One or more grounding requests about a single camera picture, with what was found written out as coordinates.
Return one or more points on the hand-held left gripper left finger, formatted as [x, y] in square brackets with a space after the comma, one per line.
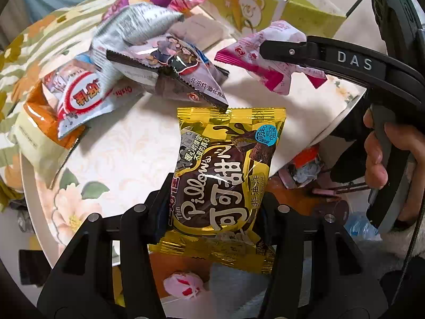
[156, 221]

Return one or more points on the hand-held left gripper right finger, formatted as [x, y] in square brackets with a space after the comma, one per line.
[277, 221]

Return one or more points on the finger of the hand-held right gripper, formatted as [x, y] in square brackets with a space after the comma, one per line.
[289, 51]

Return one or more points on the white pink snack packet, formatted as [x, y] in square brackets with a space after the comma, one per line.
[262, 66]

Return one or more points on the yellow-green bear print box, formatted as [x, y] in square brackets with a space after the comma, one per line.
[252, 6]

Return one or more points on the yellow chocolate snack packet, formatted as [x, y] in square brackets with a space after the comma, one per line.
[215, 172]

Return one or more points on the person's right hand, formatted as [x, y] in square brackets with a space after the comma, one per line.
[373, 159]

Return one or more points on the crumpled wrappers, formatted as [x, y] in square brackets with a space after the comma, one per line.
[305, 167]

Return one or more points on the pale floral tablecloth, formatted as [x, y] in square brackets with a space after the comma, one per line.
[126, 159]

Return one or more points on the pink white candy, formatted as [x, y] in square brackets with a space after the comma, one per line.
[182, 285]

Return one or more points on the blue plastic bag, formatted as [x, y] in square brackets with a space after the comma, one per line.
[362, 227]

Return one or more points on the beige snack packet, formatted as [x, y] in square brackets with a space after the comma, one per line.
[199, 30]

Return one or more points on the brown cartoon snack packet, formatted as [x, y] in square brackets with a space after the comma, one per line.
[179, 63]

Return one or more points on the red white snack packet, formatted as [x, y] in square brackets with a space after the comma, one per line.
[83, 96]

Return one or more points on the orange snack packet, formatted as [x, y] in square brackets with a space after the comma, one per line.
[40, 129]

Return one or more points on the silver snack packet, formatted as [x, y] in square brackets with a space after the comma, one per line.
[132, 30]

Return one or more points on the striped floral blanket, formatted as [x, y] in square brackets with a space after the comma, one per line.
[20, 59]

